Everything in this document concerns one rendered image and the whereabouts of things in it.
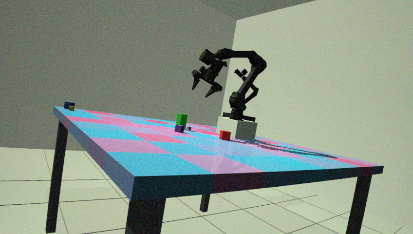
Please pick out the red block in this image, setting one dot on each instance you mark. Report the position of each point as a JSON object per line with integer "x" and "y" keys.
{"x": 225, "y": 135}

